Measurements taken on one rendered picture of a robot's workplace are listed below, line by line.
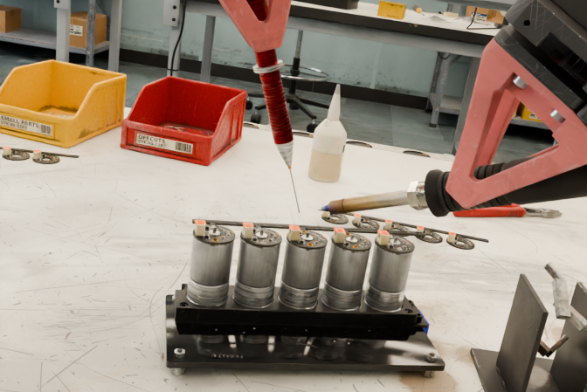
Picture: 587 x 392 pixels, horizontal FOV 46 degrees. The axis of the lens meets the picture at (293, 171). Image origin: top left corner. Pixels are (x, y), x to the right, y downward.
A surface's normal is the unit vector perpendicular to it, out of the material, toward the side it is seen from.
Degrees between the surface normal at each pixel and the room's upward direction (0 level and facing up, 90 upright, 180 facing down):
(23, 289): 0
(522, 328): 90
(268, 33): 99
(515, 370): 90
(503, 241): 0
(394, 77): 90
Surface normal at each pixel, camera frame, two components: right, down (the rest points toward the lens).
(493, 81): -0.71, 0.42
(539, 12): -0.56, 0.18
